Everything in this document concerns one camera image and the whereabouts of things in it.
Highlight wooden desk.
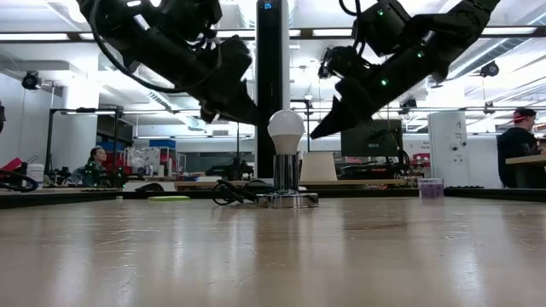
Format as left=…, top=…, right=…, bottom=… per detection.
left=504, top=153, right=546, bottom=189

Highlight beige lampshade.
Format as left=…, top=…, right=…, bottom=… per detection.
left=299, top=151, right=339, bottom=182

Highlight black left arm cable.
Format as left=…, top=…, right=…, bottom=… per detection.
left=88, top=0, right=224, bottom=95

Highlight white lightbulb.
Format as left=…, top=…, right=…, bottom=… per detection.
left=267, top=109, right=306, bottom=156

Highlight black monitor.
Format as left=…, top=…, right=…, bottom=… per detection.
left=340, top=119, right=404, bottom=158

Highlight flat green pad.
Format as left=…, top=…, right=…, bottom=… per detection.
left=147, top=194, right=192, bottom=202

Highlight black upright post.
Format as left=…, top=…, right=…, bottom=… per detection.
left=255, top=0, right=284, bottom=179

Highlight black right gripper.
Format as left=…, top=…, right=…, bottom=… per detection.
left=310, top=63, right=400, bottom=140

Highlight black looped hose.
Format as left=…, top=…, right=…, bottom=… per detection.
left=0, top=169, right=40, bottom=193

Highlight black ceiling camera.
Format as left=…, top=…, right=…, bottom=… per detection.
left=480, top=61, right=501, bottom=78
left=20, top=70, right=43, bottom=91

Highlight red object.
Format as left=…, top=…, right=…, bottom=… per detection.
left=0, top=156, right=28, bottom=180

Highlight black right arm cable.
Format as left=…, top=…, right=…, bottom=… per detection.
left=339, top=0, right=364, bottom=57

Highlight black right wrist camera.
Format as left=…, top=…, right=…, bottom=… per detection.
left=319, top=45, right=369, bottom=80

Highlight blue storage bin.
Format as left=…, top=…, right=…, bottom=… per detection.
left=148, top=138, right=177, bottom=150

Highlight white bucket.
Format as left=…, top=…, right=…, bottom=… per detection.
left=26, top=163, right=46, bottom=188

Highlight black metal frame stand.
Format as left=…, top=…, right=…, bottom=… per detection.
left=45, top=106, right=125, bottom=187

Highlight black table edge rail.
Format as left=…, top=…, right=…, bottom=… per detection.
left=0, top=187, right=546, bottom=210

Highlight clear container purple contents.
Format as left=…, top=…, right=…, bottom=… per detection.
left=417, top=177, right=445, bottom=200

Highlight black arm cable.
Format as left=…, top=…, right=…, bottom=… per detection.
left=339, top=0, right=364, bottom=57
left=88, top=0, right=224, bottom=95

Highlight chrome lamp base with socket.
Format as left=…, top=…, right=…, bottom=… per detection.
left=255, top=153, right=320, bottom=210

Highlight black lamp power cord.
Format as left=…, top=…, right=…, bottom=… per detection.
left=212, top=178, right=275, bottom=207

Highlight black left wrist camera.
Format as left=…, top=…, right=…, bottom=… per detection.
left=212, top=35, right=254, bottom=82

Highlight black background robot device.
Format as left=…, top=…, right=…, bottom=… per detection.
left=79, top=163, right=130, bottom=188

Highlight person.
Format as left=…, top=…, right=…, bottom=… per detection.
left=497, top=107, right=540, bottom=189
left=70, top=145, right=107, bottom=187

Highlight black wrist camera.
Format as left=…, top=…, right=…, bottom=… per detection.
left=212, top=35, right=254, bottom=82
left=319, top=45, right=369, bottom=80

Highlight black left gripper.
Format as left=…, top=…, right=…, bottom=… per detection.
left=183, top=55, right=259, bottom=127

